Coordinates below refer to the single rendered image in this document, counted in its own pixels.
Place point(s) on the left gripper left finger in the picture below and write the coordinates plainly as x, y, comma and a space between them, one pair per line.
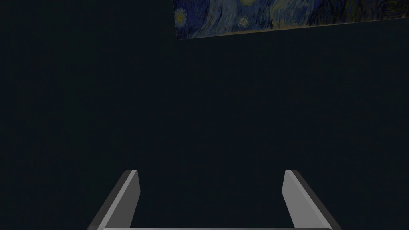
123, 204

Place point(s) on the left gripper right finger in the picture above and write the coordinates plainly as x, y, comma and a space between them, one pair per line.
300, 204

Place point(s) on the blue swirling night sky painting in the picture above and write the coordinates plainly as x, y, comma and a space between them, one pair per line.
255, 14

